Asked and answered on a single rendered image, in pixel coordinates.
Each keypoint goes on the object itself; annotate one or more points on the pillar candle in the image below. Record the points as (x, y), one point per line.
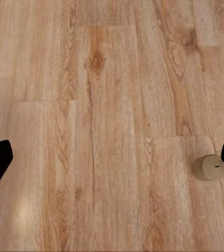
(208, 168)

